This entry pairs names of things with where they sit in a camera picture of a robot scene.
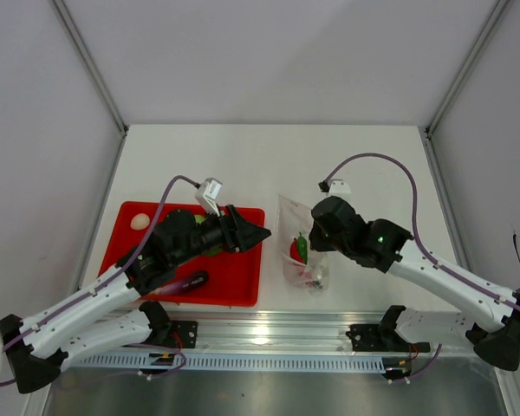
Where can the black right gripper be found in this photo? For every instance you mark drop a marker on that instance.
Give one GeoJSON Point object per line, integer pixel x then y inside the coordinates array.
{"type": "Point", "coordinates": [315, 241]}

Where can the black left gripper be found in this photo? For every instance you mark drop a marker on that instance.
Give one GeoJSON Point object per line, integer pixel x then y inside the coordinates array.
{"type": "Point", "coordinates": [241, 234]}

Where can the green chili pepper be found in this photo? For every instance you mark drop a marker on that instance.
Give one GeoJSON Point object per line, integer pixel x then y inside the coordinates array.
{"type": "Point", "coordinates": [303, 248]}

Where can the clear zip top bag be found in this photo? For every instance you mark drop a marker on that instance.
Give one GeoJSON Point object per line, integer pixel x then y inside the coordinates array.
{"type": "Point", "coordinates": [303, 267]}

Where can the red chili pepper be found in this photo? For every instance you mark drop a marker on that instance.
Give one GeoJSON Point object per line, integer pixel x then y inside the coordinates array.
{"type": "Point", "coordinates": [294, 253]}

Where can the purple eggplant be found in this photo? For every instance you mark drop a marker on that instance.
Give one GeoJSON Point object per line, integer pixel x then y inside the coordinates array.
{"type": "Point", "coordinates": [194, 281]}

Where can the green bell pepper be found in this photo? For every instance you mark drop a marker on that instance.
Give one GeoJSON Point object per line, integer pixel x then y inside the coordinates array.
{"type": "Point", "coordinates": [213, 251]}

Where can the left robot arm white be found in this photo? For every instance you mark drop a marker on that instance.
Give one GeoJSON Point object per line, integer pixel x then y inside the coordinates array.
{"type": "Point", "coordinates": [108, 292]}

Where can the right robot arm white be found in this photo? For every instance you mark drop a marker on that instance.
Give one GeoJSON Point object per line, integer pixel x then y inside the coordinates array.
{"type": "Point", "coordinates": [486, 316]}

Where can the red plastic tray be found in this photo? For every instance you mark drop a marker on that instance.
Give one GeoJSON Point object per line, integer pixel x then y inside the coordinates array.
{"type": "Point", "coordinates": [233, 278]}

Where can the white egg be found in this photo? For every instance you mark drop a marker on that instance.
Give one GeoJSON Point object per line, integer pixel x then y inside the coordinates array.
{"type": "Point", "coordinates": [140, 222]}

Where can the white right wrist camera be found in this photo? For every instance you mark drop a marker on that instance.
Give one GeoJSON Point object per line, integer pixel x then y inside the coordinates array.
{"type": "Point", "coordinates": [338, 187]}

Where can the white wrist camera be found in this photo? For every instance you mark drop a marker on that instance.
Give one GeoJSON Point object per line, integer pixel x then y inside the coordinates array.
{"type": "Point", "coordinates": [338, 187]}
{"type": "Point", "coordinates": [207, 194]}

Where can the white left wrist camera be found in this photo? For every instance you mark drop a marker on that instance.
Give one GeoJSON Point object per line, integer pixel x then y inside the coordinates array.
{"type": "Point", "coordinates": [207, 194]}

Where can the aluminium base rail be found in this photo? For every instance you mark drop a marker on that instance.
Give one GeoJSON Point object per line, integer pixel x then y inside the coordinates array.
{"type": "Point", "coordinates": [241, 333]}

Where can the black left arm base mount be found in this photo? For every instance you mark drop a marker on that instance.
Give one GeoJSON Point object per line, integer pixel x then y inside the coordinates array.
{"type": "Point", "coordinates": [177, 331]}

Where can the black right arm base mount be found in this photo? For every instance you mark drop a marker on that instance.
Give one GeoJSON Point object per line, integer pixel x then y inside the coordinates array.
{"type": "Point", "coordinates": [382, 337]}

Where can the white slotted cable duct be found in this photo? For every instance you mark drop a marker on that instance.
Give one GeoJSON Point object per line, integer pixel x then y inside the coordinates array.
{"type": "Point", "coordinates": [342, 363]}

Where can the aluminium corner post right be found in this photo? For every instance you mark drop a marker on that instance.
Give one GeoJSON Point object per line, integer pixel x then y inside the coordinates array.
{"type": "Point", "coordinates": [475, 52]}

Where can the aluminium corner post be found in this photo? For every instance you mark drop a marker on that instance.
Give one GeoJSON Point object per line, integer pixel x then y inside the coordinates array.
{"type": "Point", "coordinates": [85, 56]}
{"type": "Point", "coordinates": [475, 52]}

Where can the aluminium corner post left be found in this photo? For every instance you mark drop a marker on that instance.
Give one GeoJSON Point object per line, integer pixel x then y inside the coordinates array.
{"type": "Point", "coordinates": [85, 56]}

